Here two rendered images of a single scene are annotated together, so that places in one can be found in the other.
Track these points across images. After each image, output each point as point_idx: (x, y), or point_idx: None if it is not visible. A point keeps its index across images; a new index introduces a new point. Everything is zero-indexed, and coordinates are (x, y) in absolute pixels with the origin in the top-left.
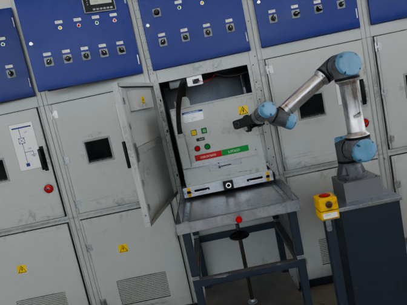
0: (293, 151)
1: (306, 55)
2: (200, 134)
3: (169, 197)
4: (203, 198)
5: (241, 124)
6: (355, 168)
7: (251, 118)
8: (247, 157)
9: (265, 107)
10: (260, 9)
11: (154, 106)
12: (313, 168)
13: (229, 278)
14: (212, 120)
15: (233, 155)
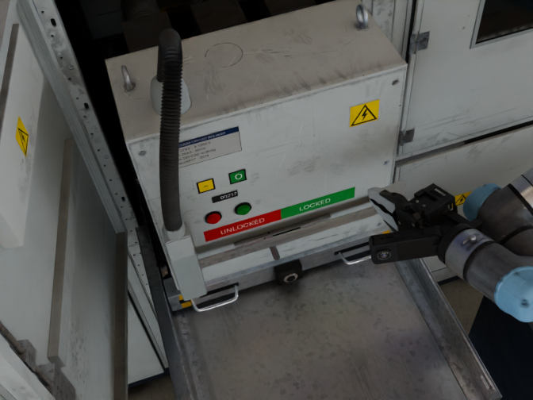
0: (429, 116)
1: None
2: (226, 186)
3: (115, 268)
4: (224, 309)
5: (398, 256)
6: None
7: (438, 254)
8: (346, 211)
9: (531, 306)
10: None
11: (33, 44)
12: (458, 138)
13: None
14: (268, 148)
15: (316, 227)
